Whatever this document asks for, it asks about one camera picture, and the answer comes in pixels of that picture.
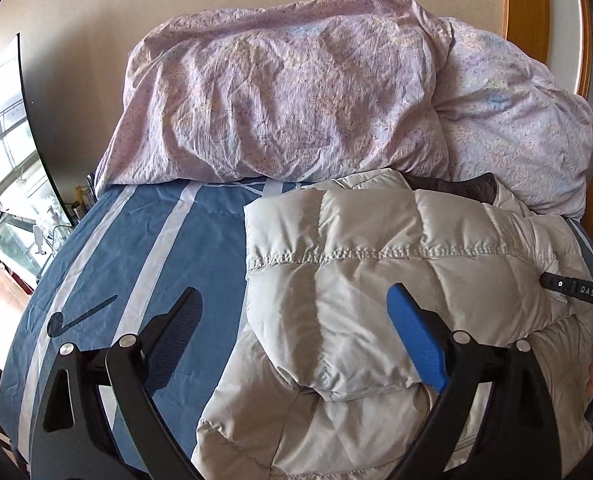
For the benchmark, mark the blue white striped bed sheet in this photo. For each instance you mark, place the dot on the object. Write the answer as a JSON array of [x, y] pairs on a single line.
[[141, 250]]

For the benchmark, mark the beige puffer jacket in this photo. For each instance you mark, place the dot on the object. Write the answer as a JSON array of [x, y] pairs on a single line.
[[366, 280]]

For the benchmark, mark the pink floral duvet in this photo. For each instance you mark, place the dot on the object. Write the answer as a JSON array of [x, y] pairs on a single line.
[[296, 95]]

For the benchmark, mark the black flat screen television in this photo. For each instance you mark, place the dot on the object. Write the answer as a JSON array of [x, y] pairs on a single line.
[[11, 125]]

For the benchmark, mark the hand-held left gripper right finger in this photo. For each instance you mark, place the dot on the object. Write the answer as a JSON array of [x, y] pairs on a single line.
[[416, 330]]

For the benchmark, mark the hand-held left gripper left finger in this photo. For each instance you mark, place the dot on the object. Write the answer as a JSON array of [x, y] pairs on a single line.
[[176, 330]]

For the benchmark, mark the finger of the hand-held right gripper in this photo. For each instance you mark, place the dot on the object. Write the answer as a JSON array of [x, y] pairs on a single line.
[[576, 289]]

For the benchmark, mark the wooden headboard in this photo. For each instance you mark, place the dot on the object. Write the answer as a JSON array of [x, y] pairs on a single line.
[[526, 5]]

